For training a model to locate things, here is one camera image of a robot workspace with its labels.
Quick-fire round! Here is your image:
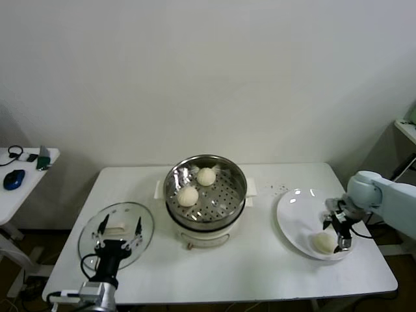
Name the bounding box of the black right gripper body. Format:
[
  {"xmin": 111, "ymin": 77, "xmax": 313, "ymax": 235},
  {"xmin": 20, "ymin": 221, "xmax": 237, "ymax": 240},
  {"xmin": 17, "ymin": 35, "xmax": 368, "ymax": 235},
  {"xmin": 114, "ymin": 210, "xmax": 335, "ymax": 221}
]
[{"xmin": 324, "ymin": 198, "xmax": 361, "ymax": 238}]

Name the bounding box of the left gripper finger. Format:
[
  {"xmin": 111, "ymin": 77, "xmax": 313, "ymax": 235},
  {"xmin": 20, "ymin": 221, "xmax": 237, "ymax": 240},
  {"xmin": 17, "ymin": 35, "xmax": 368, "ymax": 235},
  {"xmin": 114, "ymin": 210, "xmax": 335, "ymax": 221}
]
[
  {"xmin": 91, "ymin": 213, "xmax": 110, "ymax": 250},
  {"xmin": 122, "ymin": 216, "xmax": 144, "ymax": 251}
]

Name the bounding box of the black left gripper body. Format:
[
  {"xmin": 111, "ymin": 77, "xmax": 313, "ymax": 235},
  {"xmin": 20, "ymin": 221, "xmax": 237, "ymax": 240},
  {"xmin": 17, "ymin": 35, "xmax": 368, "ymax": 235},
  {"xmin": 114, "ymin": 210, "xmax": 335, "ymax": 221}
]
[{"xmin": 94, "ymin": 239, "xmax": 129, "ymax": 283}]

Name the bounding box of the round glass lid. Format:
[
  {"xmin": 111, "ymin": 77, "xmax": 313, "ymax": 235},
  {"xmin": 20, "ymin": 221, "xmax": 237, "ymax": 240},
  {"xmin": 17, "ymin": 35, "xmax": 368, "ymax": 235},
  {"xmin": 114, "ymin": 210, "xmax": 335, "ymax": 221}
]
[{"xmin": 77, "ymin": 201, "xmax": 155, "ymax": 272}]

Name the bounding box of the stainless steel steamer basket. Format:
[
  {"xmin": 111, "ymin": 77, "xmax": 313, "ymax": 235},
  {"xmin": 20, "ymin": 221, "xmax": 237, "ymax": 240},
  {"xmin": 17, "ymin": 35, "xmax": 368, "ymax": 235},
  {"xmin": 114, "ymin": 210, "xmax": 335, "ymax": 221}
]
[{"xmin": 153, "ymin": 155, "xmax": 259, "ymax": 229}]

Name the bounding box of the white round plate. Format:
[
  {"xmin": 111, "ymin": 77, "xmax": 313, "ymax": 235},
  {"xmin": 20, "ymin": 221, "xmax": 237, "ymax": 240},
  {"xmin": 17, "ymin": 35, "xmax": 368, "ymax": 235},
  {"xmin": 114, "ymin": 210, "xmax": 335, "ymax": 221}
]
[{"xmin": 276, "ymin": 188, "xmax": 358, "ymax": 262}]

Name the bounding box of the white electric cooker pot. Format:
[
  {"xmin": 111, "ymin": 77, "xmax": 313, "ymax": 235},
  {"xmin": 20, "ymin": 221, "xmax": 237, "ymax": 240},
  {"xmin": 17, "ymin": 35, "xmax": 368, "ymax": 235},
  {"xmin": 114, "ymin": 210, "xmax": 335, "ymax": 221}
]
[{"xmin": 166, "ymin": 194, "xmax": 254, "ymax": 250}]

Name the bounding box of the white side table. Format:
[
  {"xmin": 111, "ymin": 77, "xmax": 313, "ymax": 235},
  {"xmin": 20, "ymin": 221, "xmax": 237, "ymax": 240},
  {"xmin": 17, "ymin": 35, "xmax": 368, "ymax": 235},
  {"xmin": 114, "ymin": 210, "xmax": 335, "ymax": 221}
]
[{"xmin": 0, "ymin": 148, "xmax": 61, "ymax": 298}]

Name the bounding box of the green and grey tool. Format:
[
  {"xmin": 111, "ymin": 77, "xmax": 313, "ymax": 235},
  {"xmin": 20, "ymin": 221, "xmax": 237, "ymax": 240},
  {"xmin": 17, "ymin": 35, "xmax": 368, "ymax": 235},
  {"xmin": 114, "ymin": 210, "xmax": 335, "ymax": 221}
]
[{"xmin": 35, "ymin": 145, "xmax": 53, "ymax": 172}]

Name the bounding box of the blue computer mouse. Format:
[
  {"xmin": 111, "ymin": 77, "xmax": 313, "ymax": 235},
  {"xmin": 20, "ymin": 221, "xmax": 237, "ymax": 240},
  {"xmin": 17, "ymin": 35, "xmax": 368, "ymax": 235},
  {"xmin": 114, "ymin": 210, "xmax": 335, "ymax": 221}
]
[{"xmin": 3, "ymin": 169, "xmax": 26, "ymax": 191}]

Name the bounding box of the white shelf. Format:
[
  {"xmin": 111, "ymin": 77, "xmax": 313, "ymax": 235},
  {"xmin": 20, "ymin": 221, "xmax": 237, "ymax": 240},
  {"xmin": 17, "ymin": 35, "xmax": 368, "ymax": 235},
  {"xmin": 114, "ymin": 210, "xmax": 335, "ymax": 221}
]
[{"xmin": 393, "ymin": 119, "xmax": 416, "ymax": 146}]

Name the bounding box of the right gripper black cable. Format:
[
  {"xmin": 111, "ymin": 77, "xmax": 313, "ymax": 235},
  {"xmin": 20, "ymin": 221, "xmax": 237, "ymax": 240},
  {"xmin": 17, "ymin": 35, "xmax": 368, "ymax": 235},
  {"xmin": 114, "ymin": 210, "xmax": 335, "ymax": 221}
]
[{"xmin": 350, "ymin": 213, "xmax": 374, "ymax": 240}]

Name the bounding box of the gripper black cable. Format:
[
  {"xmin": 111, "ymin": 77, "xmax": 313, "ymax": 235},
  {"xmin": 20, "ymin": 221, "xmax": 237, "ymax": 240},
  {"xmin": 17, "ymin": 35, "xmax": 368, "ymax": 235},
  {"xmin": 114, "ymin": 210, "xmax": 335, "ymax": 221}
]
[
  {"xmin": 350, "ymin": 213, "xmax": 374, "ymax": 240},
  {"xmin": 80, "ymin": 254, "xmax": 102, "ymax": 281}
]

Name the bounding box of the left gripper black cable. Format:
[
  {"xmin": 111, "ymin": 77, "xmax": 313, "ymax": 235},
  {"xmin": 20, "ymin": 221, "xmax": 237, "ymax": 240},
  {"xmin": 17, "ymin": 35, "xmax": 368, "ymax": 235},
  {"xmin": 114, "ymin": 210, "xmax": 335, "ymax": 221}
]
[{"xmin": 80, "ymin": 254, "xmax": 102, "ymax": 281}]

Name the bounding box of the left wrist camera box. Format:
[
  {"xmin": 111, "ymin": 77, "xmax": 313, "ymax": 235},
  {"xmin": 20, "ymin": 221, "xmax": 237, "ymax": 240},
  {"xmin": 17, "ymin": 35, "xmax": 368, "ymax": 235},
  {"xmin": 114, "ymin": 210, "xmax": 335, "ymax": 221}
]
[{"xmin": 79, "ymin": 281, "xmax": 105, "ymax": 298}]

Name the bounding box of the camera cable white plug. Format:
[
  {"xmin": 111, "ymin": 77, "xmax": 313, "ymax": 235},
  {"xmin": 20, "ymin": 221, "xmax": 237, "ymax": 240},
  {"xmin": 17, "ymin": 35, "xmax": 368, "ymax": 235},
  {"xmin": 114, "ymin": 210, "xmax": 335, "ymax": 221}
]
[{"xmin": 47, "ymin": 290, "xmax": 81, "ymax": 305}]

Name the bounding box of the black earphone cable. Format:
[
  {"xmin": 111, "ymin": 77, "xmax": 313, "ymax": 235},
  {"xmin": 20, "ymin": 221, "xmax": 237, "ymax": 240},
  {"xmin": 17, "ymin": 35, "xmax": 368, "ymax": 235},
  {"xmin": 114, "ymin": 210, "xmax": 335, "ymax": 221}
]
[{"xmin": 0, "ymin": 146, "xmax": 24, "ymax": 167}]

